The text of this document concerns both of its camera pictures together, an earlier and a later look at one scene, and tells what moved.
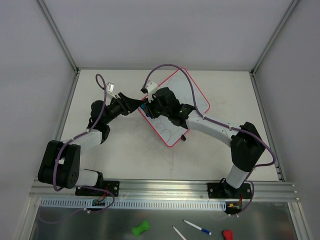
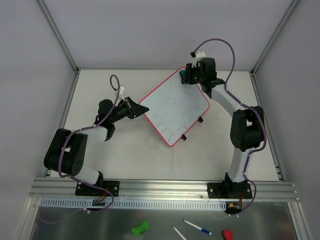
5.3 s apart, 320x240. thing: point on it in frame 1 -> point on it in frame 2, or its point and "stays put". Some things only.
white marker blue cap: [203, 230] stays put
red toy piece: [228, 234] stays put
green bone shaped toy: [144, 225] stays put
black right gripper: [151, 109] -> [188, 75]
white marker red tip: [182, 237] stays put
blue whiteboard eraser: [143, 106] -> [183, 77]
